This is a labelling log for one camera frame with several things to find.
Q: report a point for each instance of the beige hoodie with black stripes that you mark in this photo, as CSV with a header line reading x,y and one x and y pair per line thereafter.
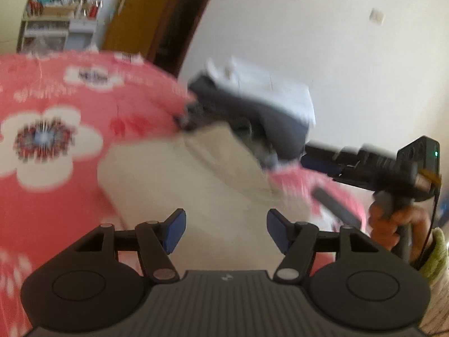
x,y
196,168

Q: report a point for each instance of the cream wardrobe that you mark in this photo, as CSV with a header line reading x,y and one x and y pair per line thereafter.
x,y
14,3

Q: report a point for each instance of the person's right hand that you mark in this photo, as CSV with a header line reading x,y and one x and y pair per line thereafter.
x,y
382,224

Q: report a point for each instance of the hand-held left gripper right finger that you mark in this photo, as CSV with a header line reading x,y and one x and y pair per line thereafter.
x,y
277,231

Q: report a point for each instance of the white folded garment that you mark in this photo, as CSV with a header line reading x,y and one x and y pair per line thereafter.
x,y
273,87

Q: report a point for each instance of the wall switch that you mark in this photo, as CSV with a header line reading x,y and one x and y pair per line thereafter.
x,y
377,16

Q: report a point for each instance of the white desk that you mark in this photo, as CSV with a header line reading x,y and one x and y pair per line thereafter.
x,y
80,28

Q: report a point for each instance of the red bottle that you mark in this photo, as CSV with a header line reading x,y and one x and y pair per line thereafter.
x,y
93,8

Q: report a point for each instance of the red floral bed blanket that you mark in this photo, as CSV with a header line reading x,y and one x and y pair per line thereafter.
x,y
52,189

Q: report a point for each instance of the wooden door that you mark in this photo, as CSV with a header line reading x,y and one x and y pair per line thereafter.
x,y
140,7

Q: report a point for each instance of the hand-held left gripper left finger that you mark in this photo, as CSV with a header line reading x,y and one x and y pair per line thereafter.
x,y
175,230

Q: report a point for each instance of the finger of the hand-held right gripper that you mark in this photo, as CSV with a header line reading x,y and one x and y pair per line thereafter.
x,y
321,147
317,165

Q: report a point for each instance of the wooden door frame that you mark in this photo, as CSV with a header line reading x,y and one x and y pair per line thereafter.
x,y
196,17

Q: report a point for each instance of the cardboard box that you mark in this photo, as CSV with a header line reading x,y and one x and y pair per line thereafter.
x,y
58,11

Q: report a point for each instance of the clear plastic bag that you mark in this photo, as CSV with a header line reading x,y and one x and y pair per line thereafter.
x,y
47,44

